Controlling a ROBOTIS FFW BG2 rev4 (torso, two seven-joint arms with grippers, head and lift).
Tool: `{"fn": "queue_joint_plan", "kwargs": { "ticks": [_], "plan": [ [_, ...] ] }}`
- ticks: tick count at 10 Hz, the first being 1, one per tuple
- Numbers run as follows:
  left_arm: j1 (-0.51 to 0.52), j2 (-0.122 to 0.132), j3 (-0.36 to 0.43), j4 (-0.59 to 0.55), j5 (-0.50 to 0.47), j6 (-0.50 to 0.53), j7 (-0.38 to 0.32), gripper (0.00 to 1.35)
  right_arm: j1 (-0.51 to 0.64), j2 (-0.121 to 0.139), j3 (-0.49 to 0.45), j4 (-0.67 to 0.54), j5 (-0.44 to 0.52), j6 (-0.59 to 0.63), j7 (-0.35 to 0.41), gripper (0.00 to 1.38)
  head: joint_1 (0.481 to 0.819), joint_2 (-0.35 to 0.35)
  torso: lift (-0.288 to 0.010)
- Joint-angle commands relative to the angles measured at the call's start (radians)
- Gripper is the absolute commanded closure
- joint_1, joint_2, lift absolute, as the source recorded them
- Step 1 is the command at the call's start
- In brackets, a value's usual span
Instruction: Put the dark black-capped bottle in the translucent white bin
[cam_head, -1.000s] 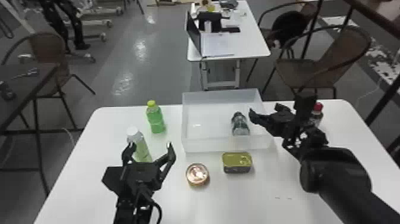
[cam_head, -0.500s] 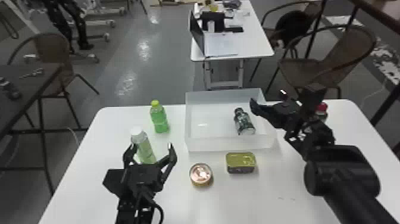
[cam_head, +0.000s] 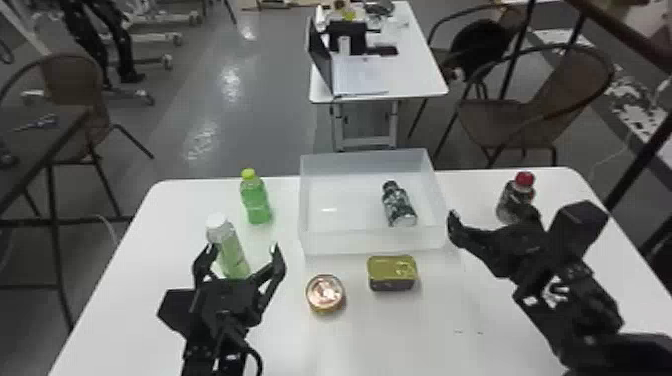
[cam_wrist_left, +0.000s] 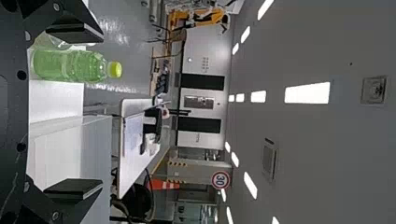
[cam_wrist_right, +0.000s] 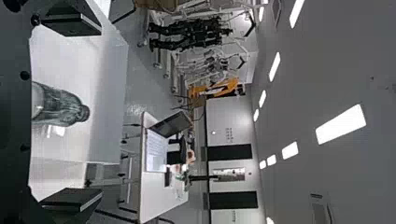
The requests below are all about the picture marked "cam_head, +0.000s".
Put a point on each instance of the dark side table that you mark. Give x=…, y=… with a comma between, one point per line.
x=31, y=142

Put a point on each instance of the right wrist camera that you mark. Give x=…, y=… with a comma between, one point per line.
x=576, y=228

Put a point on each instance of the clear box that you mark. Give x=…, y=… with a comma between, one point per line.
x=336, y=220

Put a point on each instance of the dark bottle with red cap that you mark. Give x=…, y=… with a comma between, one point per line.
x=513, y=198

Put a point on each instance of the white side table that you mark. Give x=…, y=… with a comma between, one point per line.
x=414, y=73

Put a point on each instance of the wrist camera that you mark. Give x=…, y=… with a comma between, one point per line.
x=576, y=228
x=176, y=312

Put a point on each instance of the green rectangular can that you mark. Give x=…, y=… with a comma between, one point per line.
x=392, y=272

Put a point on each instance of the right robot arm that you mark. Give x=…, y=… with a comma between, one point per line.
x=593, y=320

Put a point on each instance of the brown chair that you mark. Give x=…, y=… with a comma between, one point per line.
x=480, y=42
x=71, y=78
x=556, y=89

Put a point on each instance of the camouflage can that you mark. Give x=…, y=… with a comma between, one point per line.
x=399, y=206

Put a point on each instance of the green bottle with yellow cap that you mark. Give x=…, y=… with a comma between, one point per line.
x=255, y=199

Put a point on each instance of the round copper can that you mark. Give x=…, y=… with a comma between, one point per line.
x=325, y=292

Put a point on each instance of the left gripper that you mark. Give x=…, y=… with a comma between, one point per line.
x=226, y=302

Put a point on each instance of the green bottle with white cap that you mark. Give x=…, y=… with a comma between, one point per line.
x=230, y=249

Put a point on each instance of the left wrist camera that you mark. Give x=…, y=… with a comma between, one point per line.
x=176, y=312

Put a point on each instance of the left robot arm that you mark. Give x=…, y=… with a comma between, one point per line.
x=220, y=352

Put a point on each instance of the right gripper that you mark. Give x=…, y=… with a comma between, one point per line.
x=525, y=257

